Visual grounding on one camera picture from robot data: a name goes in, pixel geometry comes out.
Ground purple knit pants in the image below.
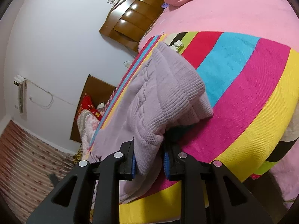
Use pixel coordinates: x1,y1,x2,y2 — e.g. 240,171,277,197
88,42,213,203

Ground yellow black patterned cloth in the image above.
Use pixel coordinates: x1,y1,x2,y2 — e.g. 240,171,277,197
72,144,83,165

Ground pink floral quilt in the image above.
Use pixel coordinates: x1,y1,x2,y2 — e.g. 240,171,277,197
77,109,100,155

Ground red floral pillow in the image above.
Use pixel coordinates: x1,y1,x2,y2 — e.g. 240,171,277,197
75,93,102,121

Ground small dark wooden headboard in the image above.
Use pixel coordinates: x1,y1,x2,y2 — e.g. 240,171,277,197
70,75,115,143

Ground floral striped curtain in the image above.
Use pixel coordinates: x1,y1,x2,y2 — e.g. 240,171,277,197
1,121,74,223

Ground colourful striped blanket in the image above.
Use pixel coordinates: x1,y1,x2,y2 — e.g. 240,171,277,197
81,31,299,224

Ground white air conditioner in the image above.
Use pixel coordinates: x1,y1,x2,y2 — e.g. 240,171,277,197
13,74,26,114

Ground large glossy wooden headboard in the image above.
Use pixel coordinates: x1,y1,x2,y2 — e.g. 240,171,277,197
99,0,164,52

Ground pink bed sheet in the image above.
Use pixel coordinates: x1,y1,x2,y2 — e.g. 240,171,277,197
139,0,298,207

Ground white wall cable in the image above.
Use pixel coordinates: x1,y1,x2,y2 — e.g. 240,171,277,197
25,78,77,110

